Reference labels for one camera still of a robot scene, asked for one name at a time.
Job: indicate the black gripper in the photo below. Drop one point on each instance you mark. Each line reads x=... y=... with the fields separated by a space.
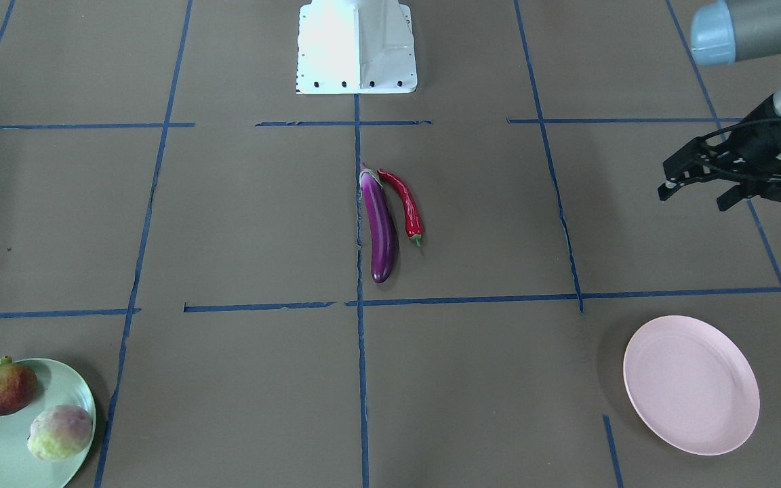
x=751 y=137

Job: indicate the pink green peach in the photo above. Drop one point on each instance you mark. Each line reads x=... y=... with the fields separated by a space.
x=60 y=432

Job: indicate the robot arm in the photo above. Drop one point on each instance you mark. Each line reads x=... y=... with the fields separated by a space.
x=726 y=32

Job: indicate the pink plate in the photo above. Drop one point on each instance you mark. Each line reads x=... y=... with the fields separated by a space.
x=691 y=385

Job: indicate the red chili pepper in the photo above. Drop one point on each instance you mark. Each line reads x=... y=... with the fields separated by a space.
x=414 y=225

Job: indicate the purple eggplant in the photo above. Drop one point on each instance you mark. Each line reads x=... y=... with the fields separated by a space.
x=384 y=241

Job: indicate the green plate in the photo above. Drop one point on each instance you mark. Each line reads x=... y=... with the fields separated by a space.
x=58 y=384

